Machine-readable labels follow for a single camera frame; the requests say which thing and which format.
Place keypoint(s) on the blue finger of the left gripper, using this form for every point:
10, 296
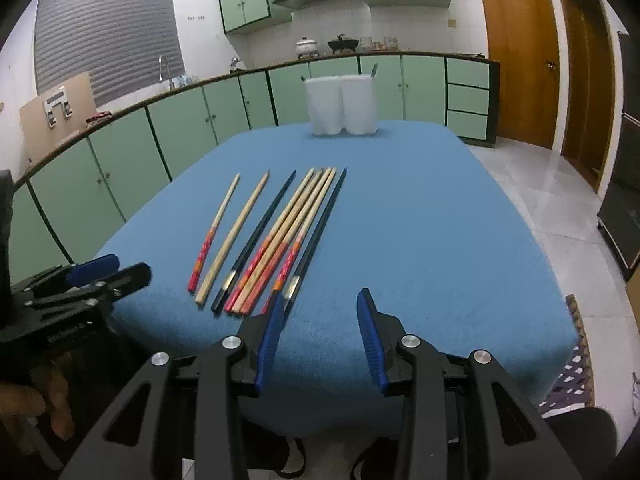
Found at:
117, 285
83, 274

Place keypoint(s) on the white double utensil holder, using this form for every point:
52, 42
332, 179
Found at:
338, 104

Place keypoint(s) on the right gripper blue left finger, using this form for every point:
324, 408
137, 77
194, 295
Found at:
272, 323

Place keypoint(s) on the open wooden doorway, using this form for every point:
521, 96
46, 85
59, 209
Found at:
591, 85

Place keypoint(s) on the chrome kitchen faucet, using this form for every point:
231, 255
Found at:
164, 74

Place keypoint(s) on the blue tablecloth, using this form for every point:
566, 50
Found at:
419, 222

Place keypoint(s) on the green lower kitchen cabinets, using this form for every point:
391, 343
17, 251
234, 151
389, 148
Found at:
69, 204

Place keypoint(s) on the brown wooden door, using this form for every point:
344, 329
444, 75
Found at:
522, 37

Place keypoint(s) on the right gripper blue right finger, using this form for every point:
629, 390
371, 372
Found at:
372, 334

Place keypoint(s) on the black wok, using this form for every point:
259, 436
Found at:
342, 44

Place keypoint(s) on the red-handled chopstick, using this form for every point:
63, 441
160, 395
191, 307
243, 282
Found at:
208, 240
266, 242
288, 250
248, 303

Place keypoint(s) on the white pot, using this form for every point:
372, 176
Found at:
306, 48

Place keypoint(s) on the grey window blind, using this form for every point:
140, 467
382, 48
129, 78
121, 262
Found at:
118, 42

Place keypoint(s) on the person's dark knee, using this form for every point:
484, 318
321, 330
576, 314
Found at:
589, 437

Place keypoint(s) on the person's left hand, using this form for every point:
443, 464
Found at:
49, 393

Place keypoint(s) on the black glass cabinet appliance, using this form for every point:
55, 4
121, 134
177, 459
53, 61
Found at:
618, 217

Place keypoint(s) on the cardboard board with device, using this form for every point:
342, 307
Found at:
57, 116

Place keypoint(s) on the black chopstick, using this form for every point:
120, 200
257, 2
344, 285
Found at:
235, 272
304, 263

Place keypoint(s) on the red cloth on counter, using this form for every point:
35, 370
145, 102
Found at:
97, 118

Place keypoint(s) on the purple woven stool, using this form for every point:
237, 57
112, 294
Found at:
574, 387

